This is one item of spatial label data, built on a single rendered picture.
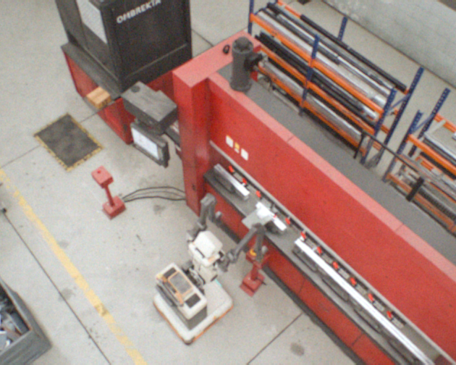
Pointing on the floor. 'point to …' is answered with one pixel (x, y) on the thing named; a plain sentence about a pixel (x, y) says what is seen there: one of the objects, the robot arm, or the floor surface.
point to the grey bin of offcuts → (10, 326)
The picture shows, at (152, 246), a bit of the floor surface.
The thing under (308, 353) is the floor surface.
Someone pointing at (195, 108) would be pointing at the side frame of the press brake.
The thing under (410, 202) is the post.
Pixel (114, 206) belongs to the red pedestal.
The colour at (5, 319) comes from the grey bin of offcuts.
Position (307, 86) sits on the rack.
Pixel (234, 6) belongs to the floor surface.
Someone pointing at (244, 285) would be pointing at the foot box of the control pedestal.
